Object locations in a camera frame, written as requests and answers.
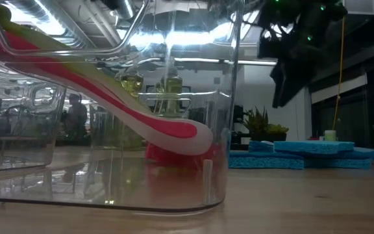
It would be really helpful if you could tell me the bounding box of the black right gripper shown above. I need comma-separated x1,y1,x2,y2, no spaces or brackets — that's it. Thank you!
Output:
258,0,349,109

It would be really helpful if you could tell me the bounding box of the blue sponge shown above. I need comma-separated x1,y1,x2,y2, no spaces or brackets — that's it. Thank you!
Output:
303,146,374,170
247,140,356,156
228,150,305,170

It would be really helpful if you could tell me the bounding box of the red and white dish brush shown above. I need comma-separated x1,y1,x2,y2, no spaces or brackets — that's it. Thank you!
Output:
0,27,223,164

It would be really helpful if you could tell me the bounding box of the long ceiling light fixture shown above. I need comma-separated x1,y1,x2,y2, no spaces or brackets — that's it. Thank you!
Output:
173,57,278,68

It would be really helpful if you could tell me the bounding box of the potted succulent plant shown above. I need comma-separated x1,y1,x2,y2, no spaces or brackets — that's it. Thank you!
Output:
241,105,290,143

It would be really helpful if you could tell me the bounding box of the pale green cup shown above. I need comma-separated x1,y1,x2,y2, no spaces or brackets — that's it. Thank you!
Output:
323,129,338,142

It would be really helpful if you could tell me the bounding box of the person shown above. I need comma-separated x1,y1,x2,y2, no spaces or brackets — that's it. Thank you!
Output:
64,93,90,146

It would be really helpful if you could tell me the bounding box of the hanging yellow cord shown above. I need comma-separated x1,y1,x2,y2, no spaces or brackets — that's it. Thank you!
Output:
332,16,346,131

